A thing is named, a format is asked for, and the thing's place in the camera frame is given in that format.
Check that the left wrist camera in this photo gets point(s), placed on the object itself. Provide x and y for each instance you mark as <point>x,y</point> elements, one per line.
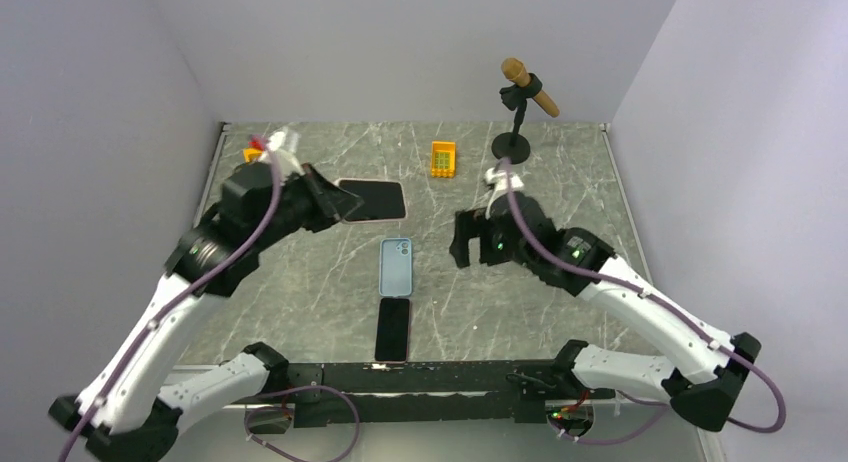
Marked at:
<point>281,147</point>

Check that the pink cased phone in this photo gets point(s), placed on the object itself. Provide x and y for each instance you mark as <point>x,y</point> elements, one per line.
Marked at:
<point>382,200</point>

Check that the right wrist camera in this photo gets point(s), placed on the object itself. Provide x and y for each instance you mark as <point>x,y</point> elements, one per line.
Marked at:
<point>499,181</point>

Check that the purple smartphone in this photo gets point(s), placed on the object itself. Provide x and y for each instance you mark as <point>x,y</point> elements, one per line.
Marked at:
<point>393,329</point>

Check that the black microphone stand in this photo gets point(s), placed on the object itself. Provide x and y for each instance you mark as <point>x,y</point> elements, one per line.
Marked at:
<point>512,144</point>

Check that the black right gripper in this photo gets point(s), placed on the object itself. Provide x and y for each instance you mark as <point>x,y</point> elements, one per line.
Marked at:
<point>473,223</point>

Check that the brown wooden microphone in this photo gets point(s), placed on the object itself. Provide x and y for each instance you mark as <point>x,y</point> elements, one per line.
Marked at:
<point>524,85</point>

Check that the light blue phone case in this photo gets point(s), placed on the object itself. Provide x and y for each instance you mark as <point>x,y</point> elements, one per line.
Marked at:
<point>395,268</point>

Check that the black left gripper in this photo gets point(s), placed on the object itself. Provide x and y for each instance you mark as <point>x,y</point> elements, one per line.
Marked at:
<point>330,200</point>

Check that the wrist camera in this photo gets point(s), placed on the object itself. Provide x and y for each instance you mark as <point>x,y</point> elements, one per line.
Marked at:
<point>281,147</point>
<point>499,181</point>

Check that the orange toy window block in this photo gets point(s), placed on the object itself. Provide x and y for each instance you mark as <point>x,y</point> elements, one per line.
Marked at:
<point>443,159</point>

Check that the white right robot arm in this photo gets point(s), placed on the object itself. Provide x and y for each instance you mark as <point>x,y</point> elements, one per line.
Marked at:
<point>699,370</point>

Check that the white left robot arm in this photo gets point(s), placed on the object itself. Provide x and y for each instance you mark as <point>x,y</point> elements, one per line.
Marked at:
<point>130,412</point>

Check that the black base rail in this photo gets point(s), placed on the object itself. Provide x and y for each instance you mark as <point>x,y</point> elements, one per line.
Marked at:
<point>523,391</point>

